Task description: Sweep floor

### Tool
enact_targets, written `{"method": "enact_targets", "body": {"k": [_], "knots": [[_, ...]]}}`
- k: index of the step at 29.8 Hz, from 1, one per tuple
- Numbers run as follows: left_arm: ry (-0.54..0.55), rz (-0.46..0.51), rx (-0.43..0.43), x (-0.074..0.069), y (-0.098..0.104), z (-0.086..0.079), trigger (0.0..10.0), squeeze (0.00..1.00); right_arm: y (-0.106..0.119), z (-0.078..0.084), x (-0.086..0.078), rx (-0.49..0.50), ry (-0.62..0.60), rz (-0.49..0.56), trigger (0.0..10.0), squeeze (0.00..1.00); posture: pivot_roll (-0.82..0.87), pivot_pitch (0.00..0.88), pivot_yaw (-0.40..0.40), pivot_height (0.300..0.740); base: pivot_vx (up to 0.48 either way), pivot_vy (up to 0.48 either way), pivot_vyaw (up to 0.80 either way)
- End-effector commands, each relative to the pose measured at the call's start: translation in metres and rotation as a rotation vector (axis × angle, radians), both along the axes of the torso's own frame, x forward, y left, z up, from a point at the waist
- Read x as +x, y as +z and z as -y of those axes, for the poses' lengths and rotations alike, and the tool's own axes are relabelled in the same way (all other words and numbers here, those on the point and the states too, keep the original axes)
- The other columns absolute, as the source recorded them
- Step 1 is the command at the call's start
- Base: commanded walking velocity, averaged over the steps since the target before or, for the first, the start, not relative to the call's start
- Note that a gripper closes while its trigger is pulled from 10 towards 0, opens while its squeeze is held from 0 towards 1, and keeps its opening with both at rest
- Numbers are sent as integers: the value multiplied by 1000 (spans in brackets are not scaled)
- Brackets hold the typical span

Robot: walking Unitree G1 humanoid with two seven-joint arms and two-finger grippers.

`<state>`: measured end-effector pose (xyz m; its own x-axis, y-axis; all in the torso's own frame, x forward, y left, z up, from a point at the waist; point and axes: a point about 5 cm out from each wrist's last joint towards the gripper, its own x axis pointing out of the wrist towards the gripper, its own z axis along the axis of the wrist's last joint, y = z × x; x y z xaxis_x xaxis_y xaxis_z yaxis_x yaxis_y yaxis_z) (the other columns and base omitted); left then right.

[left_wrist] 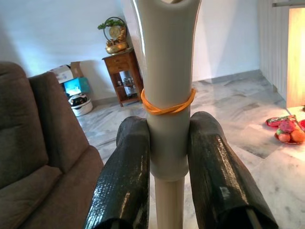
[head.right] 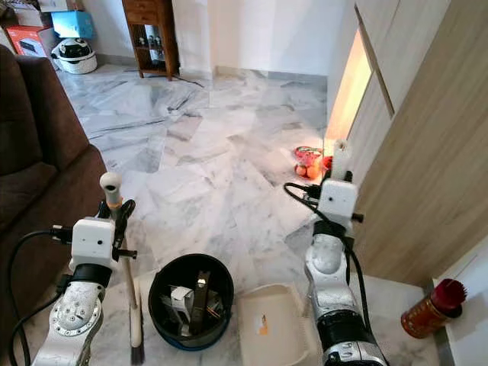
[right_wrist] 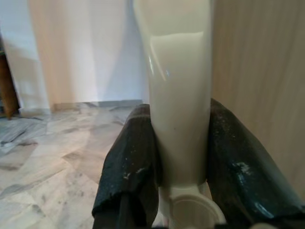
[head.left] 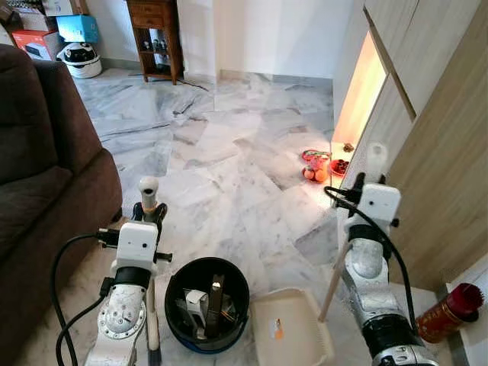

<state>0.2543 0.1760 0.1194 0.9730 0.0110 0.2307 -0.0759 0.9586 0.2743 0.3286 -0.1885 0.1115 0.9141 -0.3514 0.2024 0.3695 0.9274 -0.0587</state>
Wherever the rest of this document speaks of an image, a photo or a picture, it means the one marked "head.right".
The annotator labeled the white cardboard box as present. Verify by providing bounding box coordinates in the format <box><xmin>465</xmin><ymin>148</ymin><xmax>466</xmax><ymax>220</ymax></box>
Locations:
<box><xmin>38</xmin><ymin>0</ymin><xmax>85</xmax><ymax>13</ymax></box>

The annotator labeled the black flat bar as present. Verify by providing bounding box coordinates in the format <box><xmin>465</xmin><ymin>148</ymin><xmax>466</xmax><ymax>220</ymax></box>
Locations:
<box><xmin>193</xmin><ymin>271</ymin><xmax>212</xmax><ymax>333</ymax></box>

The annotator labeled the black round bucket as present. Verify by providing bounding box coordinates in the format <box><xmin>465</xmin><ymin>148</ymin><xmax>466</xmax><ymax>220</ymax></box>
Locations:
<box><xmin>147</xmin><ymin>254</ymin><xmax>235</xmax><ymax>352</ymax></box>

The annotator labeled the dark brown sofa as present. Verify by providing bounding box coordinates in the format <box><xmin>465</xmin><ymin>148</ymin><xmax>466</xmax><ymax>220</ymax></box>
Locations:
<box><xmin>0</xmin><ymin>44</ymin><xmax>108</xmax><ymax>361</ymax></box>

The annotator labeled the black power cord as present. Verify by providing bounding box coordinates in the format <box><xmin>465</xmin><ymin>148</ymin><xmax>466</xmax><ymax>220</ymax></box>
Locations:
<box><xmin>174</xmin><ymin>73</ymin><xmax>204</xmax><ymax>87</ymax></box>

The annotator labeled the light blue cardboard box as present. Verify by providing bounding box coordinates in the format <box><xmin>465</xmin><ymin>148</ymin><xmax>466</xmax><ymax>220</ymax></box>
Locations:
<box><xmin>52</xmin><ymin>10</ymin><xmax>95</xmax><ymax>41</ymax></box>

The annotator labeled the small white device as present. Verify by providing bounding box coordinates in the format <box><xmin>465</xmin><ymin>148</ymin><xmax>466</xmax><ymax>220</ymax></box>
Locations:
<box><xmin>169</xmin><ymin>286</ymin><xmax>194</xmax><ymax>326</ymax></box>

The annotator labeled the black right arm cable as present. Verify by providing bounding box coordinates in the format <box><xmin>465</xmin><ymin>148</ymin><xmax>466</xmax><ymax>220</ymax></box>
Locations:
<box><xmin>284</xmin><ymin>181</ymin><xmax>374</xmax><ymax>332</ymax></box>

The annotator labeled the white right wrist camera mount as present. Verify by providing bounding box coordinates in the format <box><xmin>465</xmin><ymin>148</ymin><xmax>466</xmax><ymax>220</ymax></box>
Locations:
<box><xmin>318</xmin><ymin>178</ymin><xmax>360</xmax><ymax>223</ymax></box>

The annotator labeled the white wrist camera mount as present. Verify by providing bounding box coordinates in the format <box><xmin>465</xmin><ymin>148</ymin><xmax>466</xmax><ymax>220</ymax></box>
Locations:
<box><xmin>71</xmin><ymin>218</ymin><xmax>120</xmax><ymax>269</ymax></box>
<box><xmin>318</xmin><ymin>178</ymin><xmax>360</xmax><ymax>223</ymax></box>

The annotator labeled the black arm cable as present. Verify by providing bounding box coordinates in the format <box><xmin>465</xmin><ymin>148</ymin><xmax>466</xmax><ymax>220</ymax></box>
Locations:
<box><xmin>7</xmin><ymin>227</ymin><xmax>74</xmax><ymax>366</ymax></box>
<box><xmin>284</xmin><ymin>181</ymin><xmax>374</xmax><ymax>332</ymax></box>

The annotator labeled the brown wooden side table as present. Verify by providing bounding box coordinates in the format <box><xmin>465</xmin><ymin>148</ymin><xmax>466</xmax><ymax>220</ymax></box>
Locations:
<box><xmin>122</xmin><ymin>0</ymin><xmax>182</xmax><ymax>82</ymax></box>

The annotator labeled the red cardboard box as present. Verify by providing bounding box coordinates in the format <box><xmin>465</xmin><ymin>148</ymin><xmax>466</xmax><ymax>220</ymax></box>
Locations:
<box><xmin>4</xmin><ymin>25</ymin><xmax>59</xmax><ymax>59</ymax></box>

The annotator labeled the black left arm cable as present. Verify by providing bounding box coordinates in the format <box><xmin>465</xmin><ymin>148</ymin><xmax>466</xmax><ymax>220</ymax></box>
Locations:
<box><xmin>7</xmin><ymin>227</ymin><xmax>74</xmax><ymax>366</ymax></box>

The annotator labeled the light wood wardrobe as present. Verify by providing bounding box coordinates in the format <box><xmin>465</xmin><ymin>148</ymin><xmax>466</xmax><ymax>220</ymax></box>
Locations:
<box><xmin>324</xmin><ymin>0</ymin><xmax>488</xmax><ymax>287</ymax></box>

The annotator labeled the red cylindrical tin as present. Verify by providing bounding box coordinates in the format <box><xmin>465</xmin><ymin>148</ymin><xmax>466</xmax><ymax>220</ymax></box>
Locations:
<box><xmin>400</xmin><ymin>278</ymin><xmax>467</xmax><ymax>339</ymax></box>

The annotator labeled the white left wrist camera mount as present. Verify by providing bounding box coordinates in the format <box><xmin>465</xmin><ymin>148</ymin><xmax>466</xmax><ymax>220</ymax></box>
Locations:
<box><xmin>71</xmin><ymin>218</ymin><xmax>120</xmax><ymax>269</ymax></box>

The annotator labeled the red bag of oranges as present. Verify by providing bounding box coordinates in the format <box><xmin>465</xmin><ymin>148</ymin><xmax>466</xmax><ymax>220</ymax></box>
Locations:
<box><xmin>295</xmin><ymin>146</ymin><xmax>326</xmax><ymax>181</ymax></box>

